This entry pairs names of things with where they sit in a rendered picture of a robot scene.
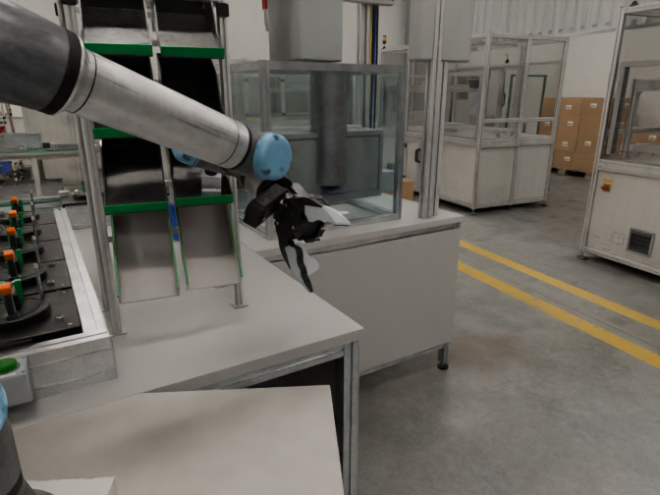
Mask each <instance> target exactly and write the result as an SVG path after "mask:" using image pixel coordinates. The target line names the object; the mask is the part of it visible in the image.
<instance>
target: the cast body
mask: <svg viewBox="0 0 660 495"><path fill-rule="evenodd" d="M210 195H221V174H220V173H216V172H213V171H209V170H205V169H202V170H201V196H210Z"/></svg>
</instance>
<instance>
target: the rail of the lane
mask: <svg viewBox="0 0 660 495"><path fill-rule="evenodd" d="M21 357H27V358H28V363H29V368H30V372H31V377H32V382H33V400H32V401H36V400H40V399H43V398H47V397H51V396H55V395H58V394H62V393H66V392H69V391H73V390H77V389H80V388H83V387H87V386H91V385H94V384H98V383H102V382H105V381H109V380H113V379H116V378H118V372H117V366H116V360H115V354H114V347H113V341H112V335H111V333H110V330H109V327H108V328H103V329H98V330H94V331H89V332H85V333H80V334H76V335H72V336H67V337H63V338H58V339H54V340H49V341H45V342H40V343H35V344H34V343H33V341H32V339H26V340H21V341H18V342H13V343H9V344H4V345H0V359H2V358H21ZM32 401H31V402H32Z"/></svg>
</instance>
